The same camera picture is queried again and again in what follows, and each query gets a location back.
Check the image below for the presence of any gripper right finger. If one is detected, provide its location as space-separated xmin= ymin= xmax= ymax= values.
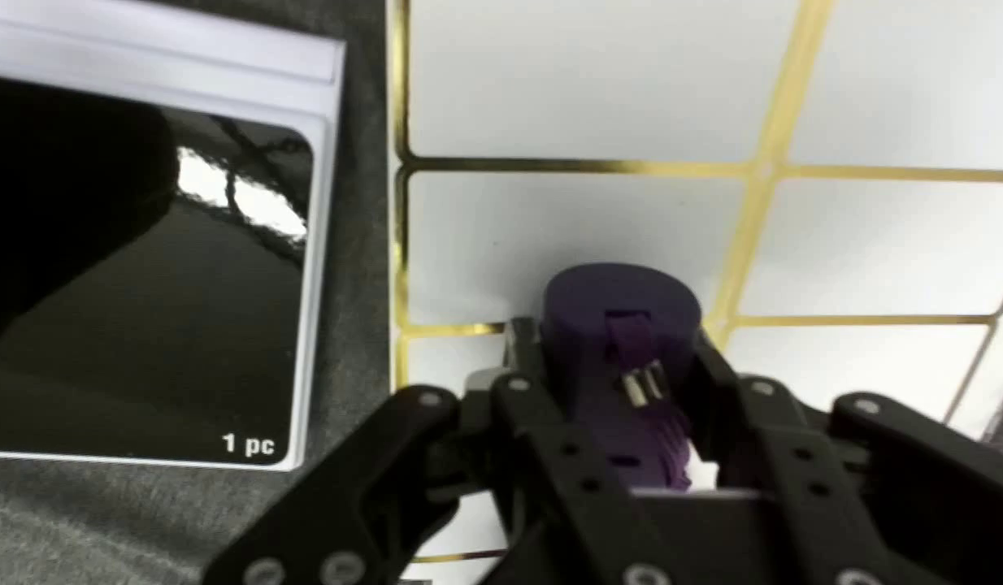
xmin=687 ymin=325 xmax=1003 ymax=585

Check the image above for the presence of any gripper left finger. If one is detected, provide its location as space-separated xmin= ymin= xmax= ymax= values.
xmin=199 ymin=319 xmax=645 ymax=585

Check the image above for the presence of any purple umbrella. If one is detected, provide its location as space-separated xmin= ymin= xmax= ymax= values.
xmin=541 ymin=262 xmax=720 ymax=493

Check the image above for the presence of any grey cloth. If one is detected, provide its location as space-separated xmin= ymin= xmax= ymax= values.
xmin=0 ymin=0 xmax=437 ymax=585

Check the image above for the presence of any white box with black print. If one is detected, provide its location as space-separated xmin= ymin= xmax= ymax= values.
xmin=0 ymin=0 xmax=347 ymax=473

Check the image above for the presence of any white board with gold lines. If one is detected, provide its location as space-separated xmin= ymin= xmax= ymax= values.
xmin=385 ymin=0 xmax=1003 ymax=585

